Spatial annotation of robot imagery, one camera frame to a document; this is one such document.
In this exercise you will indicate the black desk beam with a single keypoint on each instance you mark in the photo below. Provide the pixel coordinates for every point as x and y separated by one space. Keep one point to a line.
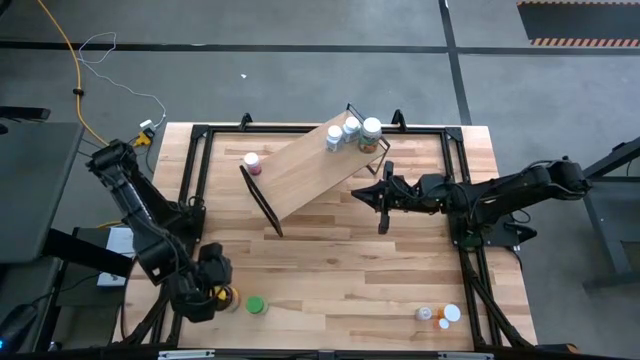
85 252

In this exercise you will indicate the white power adapter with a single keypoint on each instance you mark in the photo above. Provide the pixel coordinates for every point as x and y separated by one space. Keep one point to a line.
146 123

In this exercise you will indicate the pink bottle white cap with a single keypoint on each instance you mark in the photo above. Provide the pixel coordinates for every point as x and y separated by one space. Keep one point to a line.
252 162

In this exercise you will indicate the bottle with green cap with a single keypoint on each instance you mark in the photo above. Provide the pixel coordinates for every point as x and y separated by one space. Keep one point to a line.
255 304

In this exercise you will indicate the silver aluminium bar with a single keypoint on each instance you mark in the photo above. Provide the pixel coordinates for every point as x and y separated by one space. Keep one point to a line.
186 355
465 356

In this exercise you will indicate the gummy jar white lid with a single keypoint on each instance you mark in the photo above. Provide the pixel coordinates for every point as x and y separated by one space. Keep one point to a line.
370 134

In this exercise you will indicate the wooden shelf black metal frame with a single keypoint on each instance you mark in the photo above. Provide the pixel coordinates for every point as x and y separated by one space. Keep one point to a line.
305 175

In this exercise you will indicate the white bottle teal label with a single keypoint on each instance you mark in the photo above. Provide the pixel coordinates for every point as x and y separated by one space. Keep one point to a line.
334 136

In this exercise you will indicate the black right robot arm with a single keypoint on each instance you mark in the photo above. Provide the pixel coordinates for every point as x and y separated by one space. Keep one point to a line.
500 192

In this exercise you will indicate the wide orange bottle white cap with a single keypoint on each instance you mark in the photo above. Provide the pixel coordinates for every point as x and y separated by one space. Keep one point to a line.
451 312

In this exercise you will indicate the black computer mouse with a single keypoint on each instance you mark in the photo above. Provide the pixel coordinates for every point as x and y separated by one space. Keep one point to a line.
17 322

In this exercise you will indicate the grey metal table frame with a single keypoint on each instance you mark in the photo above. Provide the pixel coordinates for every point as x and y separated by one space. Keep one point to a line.
615 157

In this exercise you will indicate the yellow extension socket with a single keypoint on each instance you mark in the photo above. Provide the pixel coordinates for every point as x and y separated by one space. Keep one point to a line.
144 138

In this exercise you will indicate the black flat bar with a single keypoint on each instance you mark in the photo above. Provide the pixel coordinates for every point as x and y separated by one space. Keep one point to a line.
25 113

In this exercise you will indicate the black mat hazard stripes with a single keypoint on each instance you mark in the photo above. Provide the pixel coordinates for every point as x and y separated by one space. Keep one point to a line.
575 20

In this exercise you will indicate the black table clamp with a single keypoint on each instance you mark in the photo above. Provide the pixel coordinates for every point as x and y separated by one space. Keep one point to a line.
398 118
246 120

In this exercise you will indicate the large amber bottle yellow cap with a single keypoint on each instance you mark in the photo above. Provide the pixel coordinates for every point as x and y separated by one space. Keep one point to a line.
230 299

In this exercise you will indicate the black side table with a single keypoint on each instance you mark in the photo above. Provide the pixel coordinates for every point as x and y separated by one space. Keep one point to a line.
75 320

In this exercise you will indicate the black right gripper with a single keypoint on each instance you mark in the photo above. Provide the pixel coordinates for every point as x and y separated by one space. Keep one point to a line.
415 192

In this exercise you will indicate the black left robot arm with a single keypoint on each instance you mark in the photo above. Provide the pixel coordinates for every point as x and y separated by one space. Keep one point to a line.
135 205

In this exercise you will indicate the white bottle blue label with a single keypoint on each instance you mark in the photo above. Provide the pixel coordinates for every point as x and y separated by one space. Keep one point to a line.
351 128

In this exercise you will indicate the black table frame rails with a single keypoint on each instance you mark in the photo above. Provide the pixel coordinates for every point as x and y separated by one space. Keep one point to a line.
280 129

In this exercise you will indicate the small clear bottle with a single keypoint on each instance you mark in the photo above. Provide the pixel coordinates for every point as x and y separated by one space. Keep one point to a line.
424 313

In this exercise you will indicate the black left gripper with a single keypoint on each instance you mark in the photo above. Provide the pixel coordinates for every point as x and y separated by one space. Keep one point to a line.
215 265

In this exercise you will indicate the grey desk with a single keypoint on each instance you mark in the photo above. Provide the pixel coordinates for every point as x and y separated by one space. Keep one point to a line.
30 190

